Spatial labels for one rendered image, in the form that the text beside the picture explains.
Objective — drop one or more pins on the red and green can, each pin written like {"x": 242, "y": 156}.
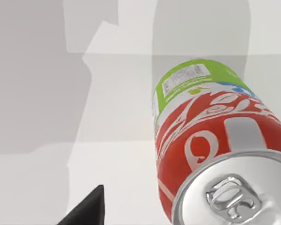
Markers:
{"x": 208, "y": 140}

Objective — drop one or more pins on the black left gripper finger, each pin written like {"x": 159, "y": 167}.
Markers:
{"x": 91, "y": 208}

